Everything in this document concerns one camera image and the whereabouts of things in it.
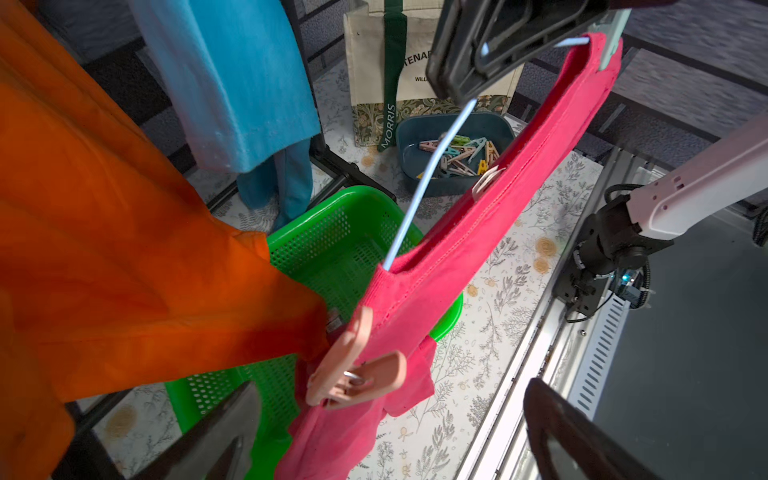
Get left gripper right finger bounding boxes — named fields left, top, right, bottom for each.
left=523, top=378, right=657, bottom=479

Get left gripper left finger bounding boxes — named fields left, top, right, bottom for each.
left=135, top=381, right=261, bottom=479

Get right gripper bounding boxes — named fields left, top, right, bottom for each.
left=426, top=0, right=669, bottom=107

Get lilac wire hanger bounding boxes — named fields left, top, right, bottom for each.
left=379, top=33, right=619, bottom=283

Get pink garment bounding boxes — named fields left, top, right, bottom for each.
left=275, top=33, right=621, bottom=479

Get pale green clothespin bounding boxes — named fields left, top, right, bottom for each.
left=591, top=9, right=632, bottom=71

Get pink clothespin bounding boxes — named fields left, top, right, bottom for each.
left=305, top=306, right=407, bottom=410

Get orange garment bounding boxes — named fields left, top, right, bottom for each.
left=1, top=1, right=327, bottom=479

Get blue t-shirt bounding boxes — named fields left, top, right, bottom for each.
left=129, top=1, right=321, bottom=229

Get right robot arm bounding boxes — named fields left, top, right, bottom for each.
left=426, top=1, right=767, bottom=323

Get teal clothespin tray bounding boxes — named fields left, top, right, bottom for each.
left=396, top=113, right=515, bottom=197

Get green plastic laundry basket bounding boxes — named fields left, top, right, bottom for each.
left=164, top=185, right=464, bottom=480

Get black clothes rack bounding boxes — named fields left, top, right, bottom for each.
left=59, top=0, right=397, bottom=480

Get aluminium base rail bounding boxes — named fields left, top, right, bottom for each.
left=455, top=143, right=661, bottom=480

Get cream tote bag green handles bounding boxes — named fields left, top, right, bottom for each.
left=343, top=0, right=524, bottom=151

